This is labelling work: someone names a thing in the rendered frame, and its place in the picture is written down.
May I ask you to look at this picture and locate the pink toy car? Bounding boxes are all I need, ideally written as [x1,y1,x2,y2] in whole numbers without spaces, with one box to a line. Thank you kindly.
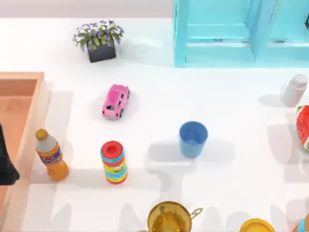
[101,84,130,121]

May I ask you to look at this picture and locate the blue cup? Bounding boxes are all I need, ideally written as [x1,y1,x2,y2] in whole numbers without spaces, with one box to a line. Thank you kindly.
[179,121,209,159]

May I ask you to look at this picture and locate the stack of coloured rings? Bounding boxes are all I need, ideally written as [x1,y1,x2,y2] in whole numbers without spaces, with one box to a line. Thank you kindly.
[100,141,128,185]

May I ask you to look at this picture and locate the purple flowers in dark pot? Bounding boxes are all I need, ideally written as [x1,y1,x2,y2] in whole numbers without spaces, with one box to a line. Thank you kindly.
[72,19,125,63]

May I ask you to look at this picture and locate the gold trophy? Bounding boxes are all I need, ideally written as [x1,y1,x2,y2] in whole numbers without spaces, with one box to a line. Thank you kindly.
[147,201,203,232]

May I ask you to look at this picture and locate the light blue rack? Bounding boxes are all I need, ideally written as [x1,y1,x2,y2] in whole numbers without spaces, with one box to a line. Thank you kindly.
[173,0,309,68]

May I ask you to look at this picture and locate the orange drink bottle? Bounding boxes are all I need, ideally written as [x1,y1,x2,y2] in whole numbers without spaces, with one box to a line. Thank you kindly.
[35,128,70,182]

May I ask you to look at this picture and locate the salmon shallow box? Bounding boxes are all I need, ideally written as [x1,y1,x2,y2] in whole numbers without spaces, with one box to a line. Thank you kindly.
[0,72,51,232]

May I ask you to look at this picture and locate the pale grey bottle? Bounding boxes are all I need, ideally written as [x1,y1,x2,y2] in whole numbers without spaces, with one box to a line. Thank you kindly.
[281,73,309,107]

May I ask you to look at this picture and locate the red watermelon slice toy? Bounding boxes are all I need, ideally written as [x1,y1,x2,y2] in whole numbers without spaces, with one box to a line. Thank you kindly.
[296,105,309,153]

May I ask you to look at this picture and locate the yellow round lid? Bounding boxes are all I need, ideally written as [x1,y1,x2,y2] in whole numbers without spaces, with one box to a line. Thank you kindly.
[239,218,276,232]

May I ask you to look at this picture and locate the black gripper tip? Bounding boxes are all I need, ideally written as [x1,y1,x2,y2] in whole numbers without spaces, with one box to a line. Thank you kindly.
[0,124,20,186]

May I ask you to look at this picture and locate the orange and blue striped toy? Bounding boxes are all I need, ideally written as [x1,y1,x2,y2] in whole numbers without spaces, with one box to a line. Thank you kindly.
[292,213,309,232]

